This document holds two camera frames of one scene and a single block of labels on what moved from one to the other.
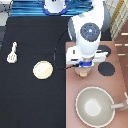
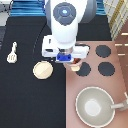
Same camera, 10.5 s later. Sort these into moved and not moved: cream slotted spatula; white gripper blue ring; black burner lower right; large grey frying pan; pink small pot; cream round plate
Moved: white gripper blue ring; pink small pot
Not moved: cream slotted spatula; cream round plate; black burner lower right; large grey frying pan
